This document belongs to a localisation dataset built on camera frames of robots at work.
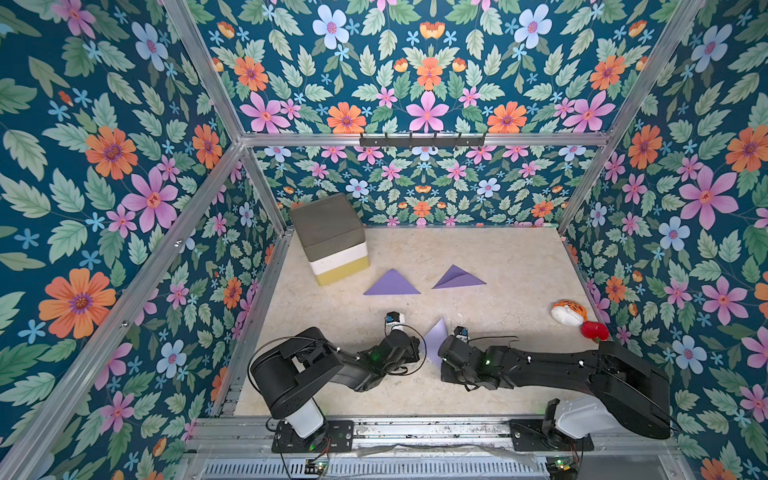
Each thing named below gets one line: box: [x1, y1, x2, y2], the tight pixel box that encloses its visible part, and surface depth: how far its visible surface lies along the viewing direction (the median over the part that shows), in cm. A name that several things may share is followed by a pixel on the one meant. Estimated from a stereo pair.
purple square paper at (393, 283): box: [363, 268, 421, 295], surface depth 103 cm
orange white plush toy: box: [551, 300, 588, 326], surface depth 92 cm
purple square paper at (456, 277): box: [431, 264, 487, 289], surface depth 106 cm
